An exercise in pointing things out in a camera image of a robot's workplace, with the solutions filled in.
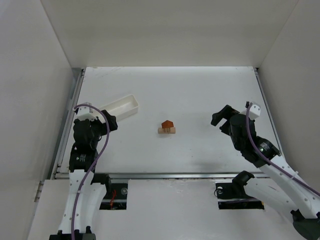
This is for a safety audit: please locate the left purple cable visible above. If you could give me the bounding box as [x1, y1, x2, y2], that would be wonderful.
[69, 104, 111, 240]

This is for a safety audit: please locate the white plastic tray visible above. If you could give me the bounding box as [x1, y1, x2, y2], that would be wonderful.
[99, 94, 139, 122]

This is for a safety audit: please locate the aluminium rail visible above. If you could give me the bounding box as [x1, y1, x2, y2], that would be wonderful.
[46, 67, 86, 180]
[253, 67, 285, 157]
[48, 172, 269, 180]

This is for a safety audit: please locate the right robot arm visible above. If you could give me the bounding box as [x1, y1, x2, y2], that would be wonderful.
[211, 102, 320, 240]

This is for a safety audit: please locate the dark striped wood block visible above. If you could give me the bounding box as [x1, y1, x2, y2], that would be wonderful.
[163, 127, 172, 134]

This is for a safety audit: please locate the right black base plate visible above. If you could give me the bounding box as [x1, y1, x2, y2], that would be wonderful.
[215, 182, 259, 203]

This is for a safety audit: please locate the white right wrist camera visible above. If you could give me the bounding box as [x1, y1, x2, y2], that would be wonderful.
[241, 101, 261, 121]

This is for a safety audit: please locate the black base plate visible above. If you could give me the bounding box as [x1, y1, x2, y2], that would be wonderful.
[102, 182, 129, 204]
[215, 182, 259, 203]

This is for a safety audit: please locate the right aluminium rail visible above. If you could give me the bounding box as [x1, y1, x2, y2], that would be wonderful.
[253, 67, 285, 157]

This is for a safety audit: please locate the front aluminium rail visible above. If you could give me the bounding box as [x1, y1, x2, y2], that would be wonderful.
[48, 172, 269, 180]

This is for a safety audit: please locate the orange triangular wood block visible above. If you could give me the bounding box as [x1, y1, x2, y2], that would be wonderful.
[161, 120, 174, 129]

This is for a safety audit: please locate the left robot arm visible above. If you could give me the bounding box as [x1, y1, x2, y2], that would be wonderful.
[49, 103, 118, 240]

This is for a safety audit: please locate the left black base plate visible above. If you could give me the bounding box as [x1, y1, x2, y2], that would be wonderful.
[102, 182, 129, 204]

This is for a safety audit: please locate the left aluminium rail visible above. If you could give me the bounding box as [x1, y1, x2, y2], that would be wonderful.
[46, 67, 86, 180]

